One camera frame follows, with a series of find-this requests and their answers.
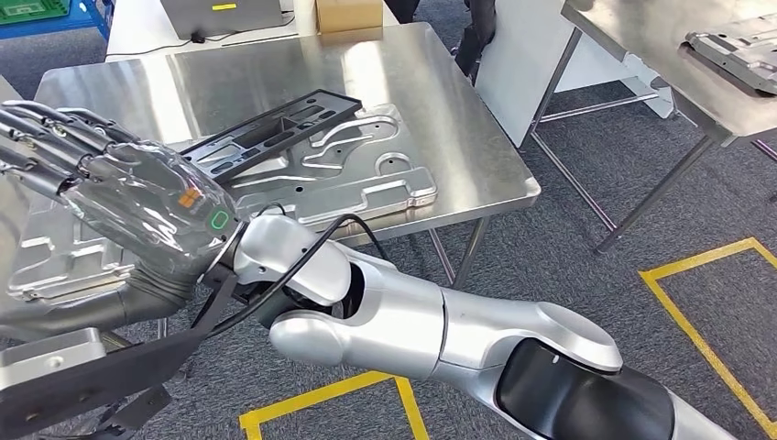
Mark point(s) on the yellow floor tape rectangle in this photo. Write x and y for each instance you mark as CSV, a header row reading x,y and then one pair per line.
x,y
698,259
315,398

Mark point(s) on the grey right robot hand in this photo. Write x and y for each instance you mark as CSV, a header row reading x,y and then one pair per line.
x,y
152,200

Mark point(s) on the steel side table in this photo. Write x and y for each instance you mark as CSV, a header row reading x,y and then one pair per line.
x,y
7,91

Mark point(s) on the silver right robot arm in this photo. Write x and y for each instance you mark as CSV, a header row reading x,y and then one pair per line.
x,y
394,328

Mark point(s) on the large black plastic panel part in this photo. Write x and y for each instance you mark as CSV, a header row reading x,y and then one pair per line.
x,y
267,130

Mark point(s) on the green plastic crate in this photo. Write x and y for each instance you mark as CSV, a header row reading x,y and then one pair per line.
x,y
30,9

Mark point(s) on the stamped silver metal panel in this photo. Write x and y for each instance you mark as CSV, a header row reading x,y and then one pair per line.
x,y
364,176

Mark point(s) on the brown cardboard box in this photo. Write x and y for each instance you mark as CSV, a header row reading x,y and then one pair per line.
x,y
349,15

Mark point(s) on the grey stamped metal part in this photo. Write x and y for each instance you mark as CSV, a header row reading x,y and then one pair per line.
x,y
740,54

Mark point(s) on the thin black strip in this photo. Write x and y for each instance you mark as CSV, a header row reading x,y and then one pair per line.
x,y
261,39

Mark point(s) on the white board panel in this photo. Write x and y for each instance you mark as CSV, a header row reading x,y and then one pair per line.
x,y
516,61

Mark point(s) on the white desk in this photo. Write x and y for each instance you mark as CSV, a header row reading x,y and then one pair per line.
x,y
595,67
133,24

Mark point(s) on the steel table with thin legs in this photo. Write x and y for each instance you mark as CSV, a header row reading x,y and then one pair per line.
x,y
637,30

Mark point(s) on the blue metal shelf rack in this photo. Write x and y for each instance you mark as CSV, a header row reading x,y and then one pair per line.
x,y
54,27

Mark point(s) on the stainless steel workbench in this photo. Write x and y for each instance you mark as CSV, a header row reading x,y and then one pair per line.
x,y
425,73

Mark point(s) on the grey laptop with yellow sticker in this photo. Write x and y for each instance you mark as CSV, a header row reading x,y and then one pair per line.
x,y
243,18

